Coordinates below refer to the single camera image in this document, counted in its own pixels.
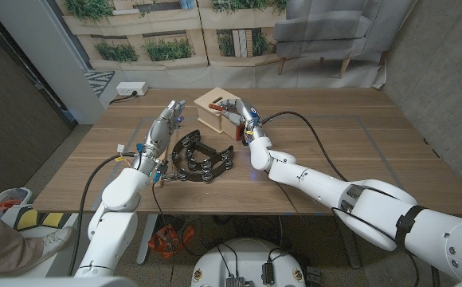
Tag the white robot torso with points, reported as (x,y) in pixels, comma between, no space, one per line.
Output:
(247,255)

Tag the metal table leg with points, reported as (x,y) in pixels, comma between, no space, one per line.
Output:
(348,247)
(146,239)

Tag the black half-moon tambourine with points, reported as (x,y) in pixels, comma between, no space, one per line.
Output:
(215,169)

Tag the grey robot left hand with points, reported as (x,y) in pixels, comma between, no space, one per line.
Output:
(159,133)

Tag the wooden box with slot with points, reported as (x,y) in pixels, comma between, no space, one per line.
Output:
(211,109)

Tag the white sneaker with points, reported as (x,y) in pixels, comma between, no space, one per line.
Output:
(53,241)

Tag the person's leg in beige trousers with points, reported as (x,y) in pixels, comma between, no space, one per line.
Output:
(0,243)

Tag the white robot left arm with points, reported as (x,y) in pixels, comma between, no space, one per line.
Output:
(107,227)

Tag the white power strip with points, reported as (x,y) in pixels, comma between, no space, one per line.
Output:
(131,88)

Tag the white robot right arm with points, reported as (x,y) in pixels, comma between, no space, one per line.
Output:
(354,199)

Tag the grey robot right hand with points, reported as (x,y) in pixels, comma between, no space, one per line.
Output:
(243,111)

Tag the black adapter on torso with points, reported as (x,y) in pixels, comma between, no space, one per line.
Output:
(268,273)

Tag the printed room backdrop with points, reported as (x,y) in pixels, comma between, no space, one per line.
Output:
(235,48)

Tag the wooden drawer with red front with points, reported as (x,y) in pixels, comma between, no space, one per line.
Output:
(231,128)

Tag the white bin with orange contents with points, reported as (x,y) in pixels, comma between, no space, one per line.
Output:
(10,197)

